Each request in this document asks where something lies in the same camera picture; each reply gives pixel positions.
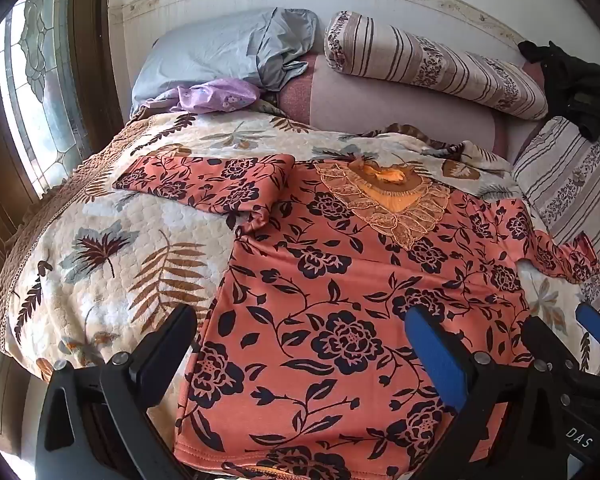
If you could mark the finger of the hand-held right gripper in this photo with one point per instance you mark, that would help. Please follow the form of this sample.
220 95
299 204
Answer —
547 341
596 326

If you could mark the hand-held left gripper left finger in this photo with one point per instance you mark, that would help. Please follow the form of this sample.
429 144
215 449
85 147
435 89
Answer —
164 346

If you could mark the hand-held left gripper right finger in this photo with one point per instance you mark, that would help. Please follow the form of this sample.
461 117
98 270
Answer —
435 355

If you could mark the orange floral blouse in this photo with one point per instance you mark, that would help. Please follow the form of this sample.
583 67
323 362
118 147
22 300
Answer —
330 285

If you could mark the leaf print quilted blanket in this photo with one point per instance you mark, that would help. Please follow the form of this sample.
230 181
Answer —
105 240

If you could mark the striped floral sheet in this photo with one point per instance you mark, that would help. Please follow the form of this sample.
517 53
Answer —
570 185

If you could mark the black garment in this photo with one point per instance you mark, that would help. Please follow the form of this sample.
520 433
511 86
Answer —
580 80

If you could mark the pink sofa cushion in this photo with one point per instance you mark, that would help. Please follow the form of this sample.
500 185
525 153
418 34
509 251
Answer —
380 105

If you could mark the purple cloth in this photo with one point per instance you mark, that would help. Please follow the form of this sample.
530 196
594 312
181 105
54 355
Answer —
217 95

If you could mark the striped floral bolster pillow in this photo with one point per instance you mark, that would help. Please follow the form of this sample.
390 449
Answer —
430 65

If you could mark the light grey pillow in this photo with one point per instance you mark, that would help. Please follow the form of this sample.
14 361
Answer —
205 55

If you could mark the stained glass window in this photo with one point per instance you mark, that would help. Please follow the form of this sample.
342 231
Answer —
45 75

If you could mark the crumpled grey cloth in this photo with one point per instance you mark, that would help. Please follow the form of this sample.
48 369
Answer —
286 45

